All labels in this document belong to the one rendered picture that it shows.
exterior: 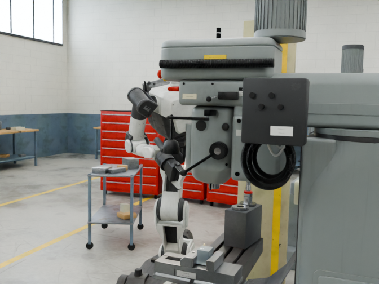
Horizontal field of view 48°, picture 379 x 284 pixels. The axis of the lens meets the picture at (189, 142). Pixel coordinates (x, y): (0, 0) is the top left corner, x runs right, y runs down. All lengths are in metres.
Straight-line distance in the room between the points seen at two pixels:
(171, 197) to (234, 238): 0.50
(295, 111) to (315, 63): 9.45
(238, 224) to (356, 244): 0.77
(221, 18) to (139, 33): 2.38
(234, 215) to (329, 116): 0.83
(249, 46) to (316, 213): 0.65
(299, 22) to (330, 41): 9.14
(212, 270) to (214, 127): 0.56
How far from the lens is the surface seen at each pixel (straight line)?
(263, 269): 3.75
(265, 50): 1.63
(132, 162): 5.07
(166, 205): 2.52
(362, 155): 1.53
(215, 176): 1.73
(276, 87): 1.36
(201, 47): 1.69
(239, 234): 2.21
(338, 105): 1.60
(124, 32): 12.47
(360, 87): 1.60
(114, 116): 7.26
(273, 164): 1.63
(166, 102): 2.38
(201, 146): 1.72
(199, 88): 1.69
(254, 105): 1.37
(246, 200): 2.30
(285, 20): 1.66
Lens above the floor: 1.65
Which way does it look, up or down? 6 degrees down
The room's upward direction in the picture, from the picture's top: 1 degrees clockwise
